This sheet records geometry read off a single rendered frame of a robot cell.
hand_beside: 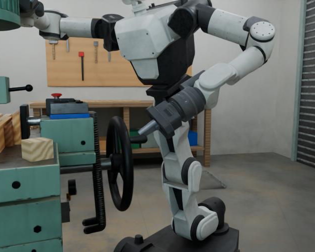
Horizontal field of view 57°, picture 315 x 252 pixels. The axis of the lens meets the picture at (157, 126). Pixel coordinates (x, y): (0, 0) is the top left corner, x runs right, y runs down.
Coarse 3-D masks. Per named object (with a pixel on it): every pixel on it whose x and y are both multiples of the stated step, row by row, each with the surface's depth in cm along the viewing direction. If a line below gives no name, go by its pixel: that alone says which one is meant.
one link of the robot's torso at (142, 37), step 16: (176, 0) 129; (128, 16) 126; (144, 16) 112; (160, 16) 110; (128, 32) 117; (144, 32) 112; (160, 32) 111; (128, 48) 121; (144, 48) 116; (160, 48) 113; (176, 48) 120; (192, 48) 133; (144, 64) 122; (160, 64) 119; (176, 64) 123; (144, 80) 129; (160, 80) 123
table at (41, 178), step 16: (16, 144) 72; (0, 160) 57; (16, 160) 57; (48, 160) 57; (64, 160) 75; (80, 160) 76; (0, 176) 51; (16, 176) 52; (32, 176) 53; (48, 176) 54; (0, 192) 51; (16, 192) 52; (32, 192) 53; (48, 192) 54
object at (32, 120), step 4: (24, 104) 79; (20, 108) 74; (24, 108) 74; (28, 108) 82; (20, 112) 74; (24, 112) 74; (28, 112) 82; (20, 116) 74; (24, 116) 74; (28, 116) 81; (32, 116) 79; (36, 116) 79; (40, 116) 80; (44, 116) 80; (48, 116) 80; (20, 120) 74; (24, 120) 75; (28, 120) 78; (32, 120) 78; (36, 120) 79; (24, 124) 75; (28, 124) 78; (32, 124) 79; (36, 124) 79; (24, 128) 75; (28, 128) 79; (24, 132) 75; (28, 132) 78; (24, 136) 75; (28, 136) 78
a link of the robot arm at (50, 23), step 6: (42, 18) 121; (48, 18) 128; (54, 18) 131; (60, 18) 135; (36, 24) 121; (42, 24) 124; (48, 24) 129; (54, 24) 131; (42, 30) 130; (48, 30) 131; (54, 30) 132
